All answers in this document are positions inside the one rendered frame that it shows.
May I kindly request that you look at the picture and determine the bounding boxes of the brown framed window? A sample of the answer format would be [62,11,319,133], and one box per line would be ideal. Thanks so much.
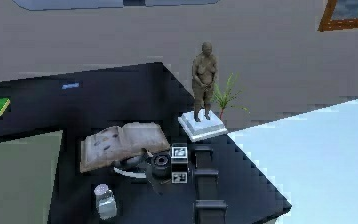
[317,0,358,33]

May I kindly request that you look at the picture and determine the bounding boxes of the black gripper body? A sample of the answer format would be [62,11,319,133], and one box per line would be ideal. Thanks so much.
[144,150,173,196]

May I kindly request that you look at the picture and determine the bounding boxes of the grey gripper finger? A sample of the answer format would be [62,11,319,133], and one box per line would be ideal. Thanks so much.
[111,147,154,169]
[112,166,149,180]

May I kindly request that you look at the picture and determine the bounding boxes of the glass salt shaker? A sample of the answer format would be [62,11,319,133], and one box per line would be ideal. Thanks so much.
[93,183,119,221]

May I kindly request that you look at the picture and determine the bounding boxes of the brown figure statue white base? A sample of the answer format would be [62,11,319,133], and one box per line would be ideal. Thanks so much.
[177,41,229,144]

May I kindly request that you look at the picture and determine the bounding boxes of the open beige book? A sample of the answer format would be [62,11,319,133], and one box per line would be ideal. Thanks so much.
[79,121,172,174]

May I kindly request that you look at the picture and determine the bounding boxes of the green house plant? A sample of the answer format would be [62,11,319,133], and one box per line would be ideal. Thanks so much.
[211,72,251,121]

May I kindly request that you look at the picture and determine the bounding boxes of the small blue flat object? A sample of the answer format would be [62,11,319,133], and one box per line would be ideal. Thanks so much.
[61,82,81,91]

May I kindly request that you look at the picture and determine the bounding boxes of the black table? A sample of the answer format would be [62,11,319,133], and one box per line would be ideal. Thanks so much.
[0,61,293,224]

